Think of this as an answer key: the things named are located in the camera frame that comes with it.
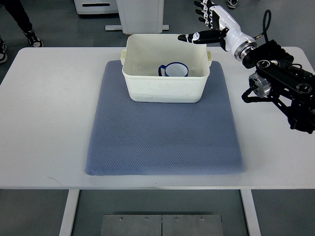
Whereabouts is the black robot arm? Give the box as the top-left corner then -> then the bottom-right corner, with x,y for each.
238,40 -> 315,134

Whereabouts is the white pedestal stand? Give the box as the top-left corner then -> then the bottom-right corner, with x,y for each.
105,0 -> 169,35

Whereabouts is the blue textured mat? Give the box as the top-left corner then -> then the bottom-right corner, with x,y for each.
85,60 -> 245,176

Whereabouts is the white table frame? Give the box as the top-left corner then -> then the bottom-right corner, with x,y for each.
59,189 -> 261,236

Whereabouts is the blue mug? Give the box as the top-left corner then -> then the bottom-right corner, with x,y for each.
158,62 -> 189,77

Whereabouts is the person leg at left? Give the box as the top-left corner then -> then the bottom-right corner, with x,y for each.
0,0 -> 44,48

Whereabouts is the white cabinet with slot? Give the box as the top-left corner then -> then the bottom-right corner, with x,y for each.
73,0 -> 118,15

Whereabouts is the metal floor plate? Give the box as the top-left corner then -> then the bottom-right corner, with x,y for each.
100,214 -> 223,236

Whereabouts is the white plastic box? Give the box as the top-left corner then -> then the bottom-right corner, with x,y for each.
121,34 -> 212,103

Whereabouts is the black white sneaker left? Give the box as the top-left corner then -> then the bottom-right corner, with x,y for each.
0,38 -> 7,64

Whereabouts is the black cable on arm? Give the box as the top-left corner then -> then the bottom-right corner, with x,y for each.
253,9 -> 272,41

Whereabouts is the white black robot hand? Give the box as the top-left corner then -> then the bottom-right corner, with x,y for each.
178,0 -> 257,61

